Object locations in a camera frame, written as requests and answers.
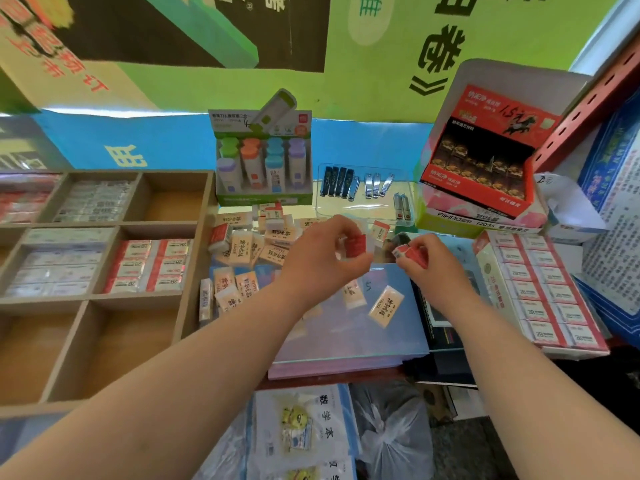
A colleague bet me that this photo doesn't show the blue printed poster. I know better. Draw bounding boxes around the blue printed poster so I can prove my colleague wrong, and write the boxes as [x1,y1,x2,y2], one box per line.
[572,92,640,338]

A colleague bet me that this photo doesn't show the set of pastel capped sharpeners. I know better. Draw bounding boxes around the set of pastel capped sharpeners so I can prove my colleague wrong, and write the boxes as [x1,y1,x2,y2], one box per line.
[216,137,307,194]

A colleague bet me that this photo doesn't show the pink white display box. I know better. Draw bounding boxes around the pink white display box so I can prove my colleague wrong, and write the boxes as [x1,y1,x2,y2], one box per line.
[414,59,594,240]

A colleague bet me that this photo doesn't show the green sharpener display box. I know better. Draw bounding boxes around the green sharpener display box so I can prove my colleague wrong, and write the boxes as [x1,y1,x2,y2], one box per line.
[208,89,314,207]

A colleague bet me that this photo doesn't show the green wall banner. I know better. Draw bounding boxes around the green wall banner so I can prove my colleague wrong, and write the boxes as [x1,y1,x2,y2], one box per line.
[0,0,627,126]

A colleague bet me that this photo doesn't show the stack of grey white erasers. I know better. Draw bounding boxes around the stack of grey white erasers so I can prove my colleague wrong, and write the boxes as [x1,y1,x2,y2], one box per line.
[53,181,137,224]
[4,228,117,297]

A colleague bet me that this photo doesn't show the blue wall banner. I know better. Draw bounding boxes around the blue wall banner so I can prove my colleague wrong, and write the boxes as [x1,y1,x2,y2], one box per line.
[0,109,437,171]

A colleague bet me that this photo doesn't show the stack of red white erasers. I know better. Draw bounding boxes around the stack of red white erasers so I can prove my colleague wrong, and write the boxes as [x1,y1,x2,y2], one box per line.
[103,238,194,294]
[0,173,63,224]

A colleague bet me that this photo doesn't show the person's right hand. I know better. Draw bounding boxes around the person's right hand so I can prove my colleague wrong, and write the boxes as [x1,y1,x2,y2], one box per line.
[395,233,482,316]

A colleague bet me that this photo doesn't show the person's left forearm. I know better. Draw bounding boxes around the person's left forearm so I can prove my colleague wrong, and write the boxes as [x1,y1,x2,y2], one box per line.
[0,281,321,480]

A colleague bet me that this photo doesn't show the clear plastic tray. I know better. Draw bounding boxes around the clear plastic tray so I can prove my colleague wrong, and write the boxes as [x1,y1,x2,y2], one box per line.
[316,164,417,228]

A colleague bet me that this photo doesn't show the white crumpled paper box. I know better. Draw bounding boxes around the white crumpled paper box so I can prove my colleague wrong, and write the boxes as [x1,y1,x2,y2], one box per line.
[533,172,610,246]

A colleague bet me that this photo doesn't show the packet of exercise books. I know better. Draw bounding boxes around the packet of exercise books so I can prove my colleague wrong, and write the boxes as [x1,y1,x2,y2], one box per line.
[246,384,362,480]

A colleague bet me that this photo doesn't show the white eraser display box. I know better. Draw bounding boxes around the white eraser display box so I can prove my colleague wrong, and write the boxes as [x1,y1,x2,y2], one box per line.
[473,230,611,361]

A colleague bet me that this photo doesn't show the person's right forearm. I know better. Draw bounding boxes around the person's right forearm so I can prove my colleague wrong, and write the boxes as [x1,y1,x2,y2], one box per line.
[429,295,640,480]

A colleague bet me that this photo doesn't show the pile of beige erasers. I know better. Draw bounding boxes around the pile of beige erasers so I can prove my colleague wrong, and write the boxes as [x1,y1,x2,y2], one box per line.
[199,211,407,331]

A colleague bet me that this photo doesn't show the black notebook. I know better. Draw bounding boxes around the black notebook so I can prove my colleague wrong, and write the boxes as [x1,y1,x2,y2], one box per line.
[413,282,482,388]

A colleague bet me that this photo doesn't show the group of metal nail clippers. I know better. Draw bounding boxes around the group of metal nail clippers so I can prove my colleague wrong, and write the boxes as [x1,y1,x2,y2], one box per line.
[320,166,410,221]

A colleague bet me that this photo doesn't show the white plastic bag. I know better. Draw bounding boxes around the white plastic bag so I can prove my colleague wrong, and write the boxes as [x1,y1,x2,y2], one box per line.
[349,384,437,480]

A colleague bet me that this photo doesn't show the red black eraser display box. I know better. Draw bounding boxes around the red black eraser display box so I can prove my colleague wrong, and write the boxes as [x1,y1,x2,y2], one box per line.
[419,84,564,203]

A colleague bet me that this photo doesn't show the wooden compartment organizer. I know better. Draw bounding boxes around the wooden compartment organizer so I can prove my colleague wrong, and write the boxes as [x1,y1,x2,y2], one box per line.
[0,169,217,420]

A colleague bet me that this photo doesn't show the stack of pink plastic folders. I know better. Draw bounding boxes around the stack of pink plastic folders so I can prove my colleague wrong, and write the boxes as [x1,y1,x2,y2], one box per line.
[268,264,432,381]

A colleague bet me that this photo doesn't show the rows of white red erasers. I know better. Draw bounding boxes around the rows of white red erasers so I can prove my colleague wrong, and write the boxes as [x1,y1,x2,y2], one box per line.
[487,231,609,349]

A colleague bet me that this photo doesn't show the red metal shelf post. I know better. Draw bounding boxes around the red metal shelf post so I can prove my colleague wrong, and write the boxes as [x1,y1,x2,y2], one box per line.
[531,39,640,174]

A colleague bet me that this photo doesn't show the person's left hand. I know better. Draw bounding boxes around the person's left hand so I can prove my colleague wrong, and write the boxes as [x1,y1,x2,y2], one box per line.
[279,215,375,308]

